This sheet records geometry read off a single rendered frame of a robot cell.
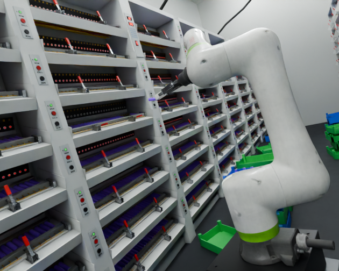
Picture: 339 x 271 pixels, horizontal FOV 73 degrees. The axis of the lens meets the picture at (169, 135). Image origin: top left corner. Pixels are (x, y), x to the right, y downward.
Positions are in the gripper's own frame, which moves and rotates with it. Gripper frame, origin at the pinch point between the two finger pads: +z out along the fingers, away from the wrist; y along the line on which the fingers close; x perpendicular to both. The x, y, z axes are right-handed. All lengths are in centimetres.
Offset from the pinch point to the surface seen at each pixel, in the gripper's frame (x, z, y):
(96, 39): -53, 24, 2
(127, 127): 9.5, 16.9, 18.7
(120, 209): 47, 25, 40
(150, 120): 9.4, 17.0, -3.6
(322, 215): 110, -41, -44
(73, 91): -13.9, 16.6, 42.6
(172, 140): 26.3, 20.1, -21.4
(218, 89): -5, 16, -146
